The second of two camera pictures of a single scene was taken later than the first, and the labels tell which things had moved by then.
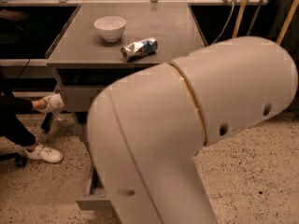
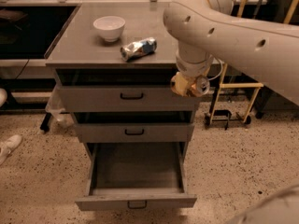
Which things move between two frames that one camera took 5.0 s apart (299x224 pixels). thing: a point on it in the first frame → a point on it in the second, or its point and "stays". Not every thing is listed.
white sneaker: x=42 y=152 → x=6 y=147
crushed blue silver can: x=139 y=49 stays
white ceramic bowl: x=111 y=27 stays
